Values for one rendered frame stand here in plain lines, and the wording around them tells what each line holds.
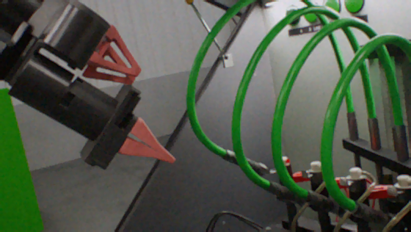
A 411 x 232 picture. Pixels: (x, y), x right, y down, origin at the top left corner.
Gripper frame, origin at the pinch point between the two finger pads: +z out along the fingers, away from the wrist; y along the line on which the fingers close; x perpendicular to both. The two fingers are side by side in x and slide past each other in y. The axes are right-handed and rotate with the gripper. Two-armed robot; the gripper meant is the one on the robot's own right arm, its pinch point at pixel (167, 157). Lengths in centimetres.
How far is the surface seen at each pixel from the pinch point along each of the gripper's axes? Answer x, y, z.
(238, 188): 51, 2, 37
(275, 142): -1.3, 9.1, 11.5
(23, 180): 340, -79, 13
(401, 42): -5.0, 29.2, 18.3
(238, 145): 6.2, 6.8, 10.4
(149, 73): 688, 96, 114
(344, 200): -8.7, 6.7, 19.7
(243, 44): 53, 34, 19
